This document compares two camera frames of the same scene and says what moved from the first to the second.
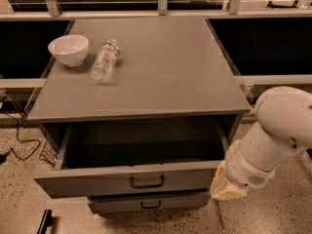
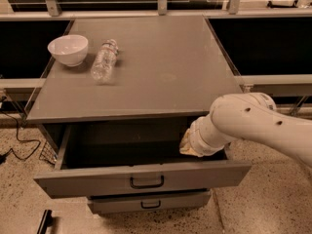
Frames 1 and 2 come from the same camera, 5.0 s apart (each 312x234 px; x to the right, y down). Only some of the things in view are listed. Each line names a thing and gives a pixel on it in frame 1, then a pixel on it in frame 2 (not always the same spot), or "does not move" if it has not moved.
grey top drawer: [135, 158] does not move
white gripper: [244, 170] to [196, 138]
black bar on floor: [47, 221] does not move
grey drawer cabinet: [137, 112] does not move
